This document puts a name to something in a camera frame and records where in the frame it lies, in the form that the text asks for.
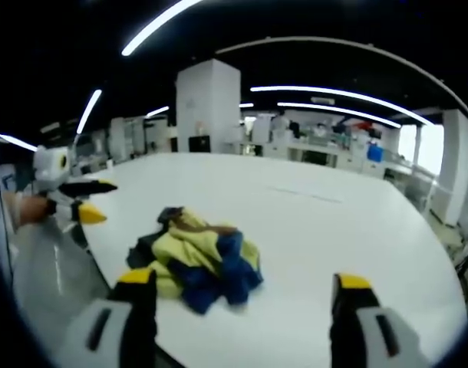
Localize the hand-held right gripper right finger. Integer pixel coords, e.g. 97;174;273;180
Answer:
329;272;431;368

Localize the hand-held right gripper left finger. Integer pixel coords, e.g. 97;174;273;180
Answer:
63;268;158;368

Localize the long ceiling light strip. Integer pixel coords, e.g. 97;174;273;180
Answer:
121;0;204;57

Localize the blue container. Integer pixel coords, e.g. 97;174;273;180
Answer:
367;142;384;163

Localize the white square pillar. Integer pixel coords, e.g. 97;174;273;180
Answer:
175;58;242;154

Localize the person's left hand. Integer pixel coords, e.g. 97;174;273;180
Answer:
3;191;53;231

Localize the yellow and blue garment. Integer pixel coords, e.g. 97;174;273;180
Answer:
126;205;265;316

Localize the white cabinet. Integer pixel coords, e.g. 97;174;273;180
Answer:
109;117;147;160

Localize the black box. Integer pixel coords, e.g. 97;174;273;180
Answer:
188;134;211;154

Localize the white pillar by window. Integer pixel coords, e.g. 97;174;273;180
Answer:
437;109;468;227

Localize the white workbench row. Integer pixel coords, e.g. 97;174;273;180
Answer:
233;133;438;200

